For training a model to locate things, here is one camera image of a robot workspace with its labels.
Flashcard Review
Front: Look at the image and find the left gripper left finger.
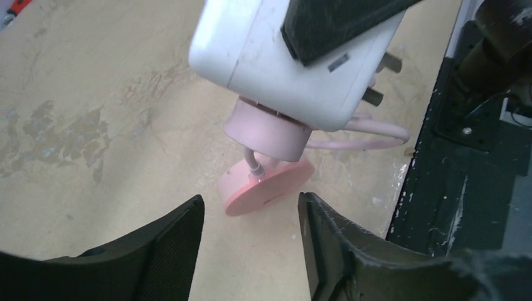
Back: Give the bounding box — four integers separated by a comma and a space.
1, 195, 205, 300

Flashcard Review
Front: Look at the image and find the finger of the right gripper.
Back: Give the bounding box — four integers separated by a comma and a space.
280, 0, 420, 66

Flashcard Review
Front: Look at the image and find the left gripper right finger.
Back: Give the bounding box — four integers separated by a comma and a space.
297, 193, 531, 300

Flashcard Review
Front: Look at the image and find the white cube socket adapter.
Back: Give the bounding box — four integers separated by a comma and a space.
188, 1, 404, 132

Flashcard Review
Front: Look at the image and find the pink plug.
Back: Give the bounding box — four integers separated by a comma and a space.
224, 97, 312, 162

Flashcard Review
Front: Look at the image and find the pink round puck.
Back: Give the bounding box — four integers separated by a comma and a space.
218, 153, 315, 216

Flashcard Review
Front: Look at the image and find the pink coiled cable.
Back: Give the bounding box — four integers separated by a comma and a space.
242, 115, 412, 179

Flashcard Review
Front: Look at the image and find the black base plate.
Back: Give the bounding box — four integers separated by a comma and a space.
385, 21, 532, 258

